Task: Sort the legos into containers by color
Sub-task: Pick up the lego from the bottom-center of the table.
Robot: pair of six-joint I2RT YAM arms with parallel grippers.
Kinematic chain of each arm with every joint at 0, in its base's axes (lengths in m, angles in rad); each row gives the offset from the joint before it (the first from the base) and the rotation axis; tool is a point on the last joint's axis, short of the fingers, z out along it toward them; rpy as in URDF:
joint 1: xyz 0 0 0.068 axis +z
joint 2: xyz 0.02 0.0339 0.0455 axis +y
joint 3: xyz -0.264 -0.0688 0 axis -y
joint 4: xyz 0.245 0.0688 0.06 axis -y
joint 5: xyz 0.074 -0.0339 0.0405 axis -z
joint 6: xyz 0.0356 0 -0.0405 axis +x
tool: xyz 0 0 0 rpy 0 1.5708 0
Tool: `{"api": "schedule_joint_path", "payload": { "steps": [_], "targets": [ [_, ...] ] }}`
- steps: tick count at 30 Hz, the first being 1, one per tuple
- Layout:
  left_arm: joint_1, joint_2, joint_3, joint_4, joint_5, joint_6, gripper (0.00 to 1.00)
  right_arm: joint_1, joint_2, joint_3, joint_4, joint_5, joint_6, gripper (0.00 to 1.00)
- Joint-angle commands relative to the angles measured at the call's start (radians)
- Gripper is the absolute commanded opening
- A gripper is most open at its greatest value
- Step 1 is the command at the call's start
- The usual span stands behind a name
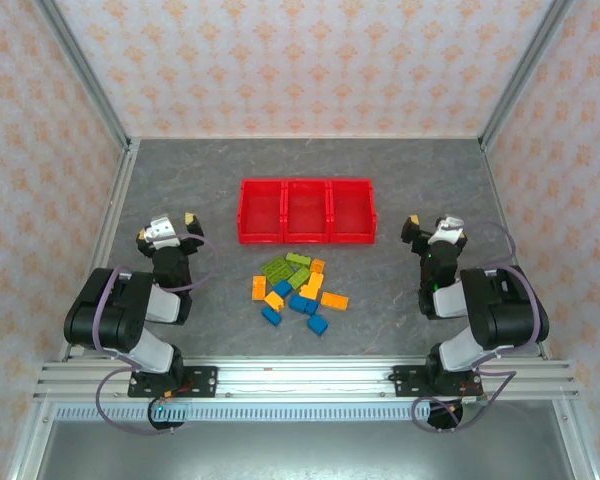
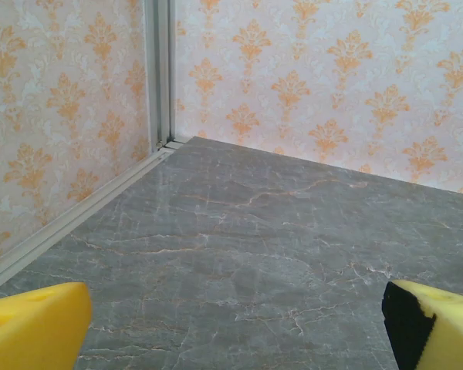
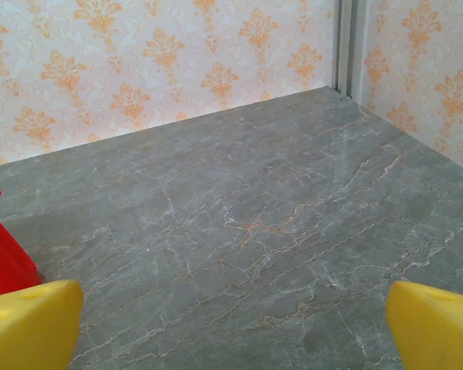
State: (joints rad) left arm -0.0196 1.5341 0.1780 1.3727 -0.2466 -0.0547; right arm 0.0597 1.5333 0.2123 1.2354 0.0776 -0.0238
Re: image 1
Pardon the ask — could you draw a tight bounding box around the long yellow-orange lego brick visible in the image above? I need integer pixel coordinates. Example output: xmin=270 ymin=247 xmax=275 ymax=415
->
xmin=299 ymin=272 xmax=324 ymax=301

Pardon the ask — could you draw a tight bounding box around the grey metal panel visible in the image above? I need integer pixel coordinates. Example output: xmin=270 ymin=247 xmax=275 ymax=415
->
xmin=7 ymin=399 xmax=600 ymax=480

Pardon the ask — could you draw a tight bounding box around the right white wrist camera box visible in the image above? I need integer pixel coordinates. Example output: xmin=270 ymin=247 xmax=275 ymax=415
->
xmin=427 ymin=213 xmax=466 ymax=246

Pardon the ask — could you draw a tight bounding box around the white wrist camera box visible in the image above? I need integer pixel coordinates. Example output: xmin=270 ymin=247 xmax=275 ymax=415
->
xmin=427 ymin=213 xmax=466 ymax=246
xmin=147 ymin=213 xmax=180 ymax=249

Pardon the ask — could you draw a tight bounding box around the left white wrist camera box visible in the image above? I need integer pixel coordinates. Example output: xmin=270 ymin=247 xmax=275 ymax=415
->
xmin=147 ymin=213 xmax=180 ymax=249

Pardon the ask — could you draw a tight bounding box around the aluminium side rail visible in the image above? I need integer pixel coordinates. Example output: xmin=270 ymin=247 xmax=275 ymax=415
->
xmin=59 ymin=138 xmax=141 ymax=361
xmin=478 ymin=138 xmax=554 ymax=361

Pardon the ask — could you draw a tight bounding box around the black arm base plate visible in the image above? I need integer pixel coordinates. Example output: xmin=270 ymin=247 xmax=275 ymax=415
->
xmin=127 ymin=364 xmax=219 ymax=400
xmin=392 ymin=364 xmax=481 ymax=400

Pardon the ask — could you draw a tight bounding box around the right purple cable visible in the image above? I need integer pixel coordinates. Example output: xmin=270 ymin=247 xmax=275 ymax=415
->
xmin=410 ymin=219 xmax=544 ymax=434

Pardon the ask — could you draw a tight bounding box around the black round cable port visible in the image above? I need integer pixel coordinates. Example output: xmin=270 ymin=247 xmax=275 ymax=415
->
xmin=422 ymin=398 xmax=464 ymax=432
xmin=147 ymin=399 xmax=186 ymax=432

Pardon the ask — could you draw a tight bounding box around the long aluminium mounting rail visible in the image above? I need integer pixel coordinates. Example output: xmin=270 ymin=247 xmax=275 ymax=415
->
xmin=32 ymin=355 xmax=581 ymax=402

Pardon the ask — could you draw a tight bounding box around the aluminium frame post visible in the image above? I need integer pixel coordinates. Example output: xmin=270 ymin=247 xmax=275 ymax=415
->
xmin=478 ymin=0 xmax=579 ymax=151
xmin=35 ymin=0 xmax=134 ymax=151

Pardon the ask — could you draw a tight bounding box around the grey slotted cable duct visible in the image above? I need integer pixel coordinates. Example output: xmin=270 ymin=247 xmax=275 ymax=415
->
xmin=54 ymin=402 xmax=486 ymax=424

